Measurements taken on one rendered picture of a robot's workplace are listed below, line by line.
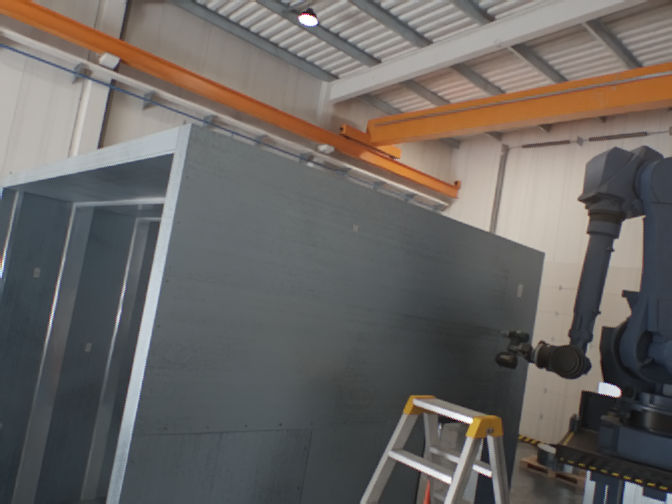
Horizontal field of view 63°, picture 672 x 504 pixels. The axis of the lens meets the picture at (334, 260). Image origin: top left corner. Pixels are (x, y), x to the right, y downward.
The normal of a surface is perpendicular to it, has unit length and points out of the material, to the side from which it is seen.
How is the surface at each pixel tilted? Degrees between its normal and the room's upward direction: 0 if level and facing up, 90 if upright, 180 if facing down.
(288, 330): 90
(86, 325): 90
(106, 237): 90
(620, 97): 90
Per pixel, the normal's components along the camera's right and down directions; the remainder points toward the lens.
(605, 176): 0.04, -0.06
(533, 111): -0.74, -0.17
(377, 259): 0.65, 0.07
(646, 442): -0.48, -0.14
